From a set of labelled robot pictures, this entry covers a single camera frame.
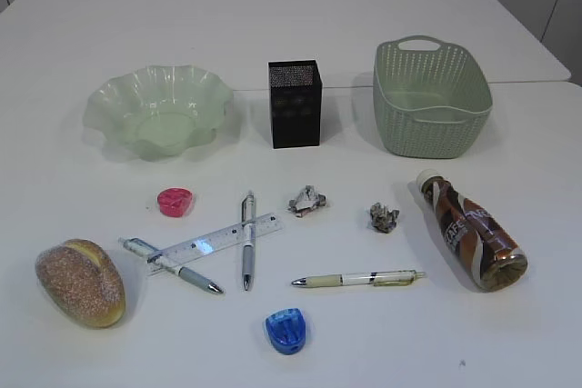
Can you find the beige grip white pen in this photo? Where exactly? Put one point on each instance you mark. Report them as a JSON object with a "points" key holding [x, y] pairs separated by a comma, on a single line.
{"points": [[391, 278]]}

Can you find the brown coffee drink bottle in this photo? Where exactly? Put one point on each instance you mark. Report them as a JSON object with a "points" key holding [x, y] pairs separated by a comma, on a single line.
{"points": [[489, 255]]}

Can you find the green plastic woven basket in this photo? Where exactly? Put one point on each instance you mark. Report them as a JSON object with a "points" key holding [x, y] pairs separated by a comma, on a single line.
{"points": [[431, 98]]}

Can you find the blue pencil sharpener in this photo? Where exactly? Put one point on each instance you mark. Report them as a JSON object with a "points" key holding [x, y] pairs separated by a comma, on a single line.
{"points": [[286, 330]]}

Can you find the grey grip pen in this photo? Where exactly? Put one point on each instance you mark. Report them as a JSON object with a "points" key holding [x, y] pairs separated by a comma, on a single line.
{"points": [[248, 218], [191, 275]]}

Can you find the grey paper ball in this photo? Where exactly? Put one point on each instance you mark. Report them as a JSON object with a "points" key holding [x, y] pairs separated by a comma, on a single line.
{"points": [[382, 218]]}

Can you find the green wavy glass plate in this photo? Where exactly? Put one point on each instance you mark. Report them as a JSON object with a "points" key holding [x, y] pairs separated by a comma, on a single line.
{"points": [[159, 111]]}

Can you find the black mesh pen holder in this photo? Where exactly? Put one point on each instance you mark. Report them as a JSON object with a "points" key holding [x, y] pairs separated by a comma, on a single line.
{"points": [[295, 101]]}

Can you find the white paper ball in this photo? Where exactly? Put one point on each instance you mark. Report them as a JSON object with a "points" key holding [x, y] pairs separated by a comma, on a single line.
{"points": [[308, 200]]}

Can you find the grey grip pen middle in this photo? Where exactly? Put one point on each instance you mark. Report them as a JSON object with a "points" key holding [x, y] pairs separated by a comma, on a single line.
{"points": [[248, 218]]}

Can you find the pink pencil sharpener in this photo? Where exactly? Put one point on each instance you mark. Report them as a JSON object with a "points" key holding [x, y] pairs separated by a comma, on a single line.
{"points": [[174, 202]]}

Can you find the grey grip pen left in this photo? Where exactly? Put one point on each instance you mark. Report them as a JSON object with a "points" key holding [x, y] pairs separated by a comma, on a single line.
{"points": [[191, 275]]}

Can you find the clear plastic ruler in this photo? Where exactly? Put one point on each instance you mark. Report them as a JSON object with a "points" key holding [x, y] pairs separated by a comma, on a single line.
{"points": [[204, 245]]}

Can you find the sugared bread loaf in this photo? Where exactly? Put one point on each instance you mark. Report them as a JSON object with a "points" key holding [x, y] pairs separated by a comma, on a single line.
{"points": [[82, 280]]}

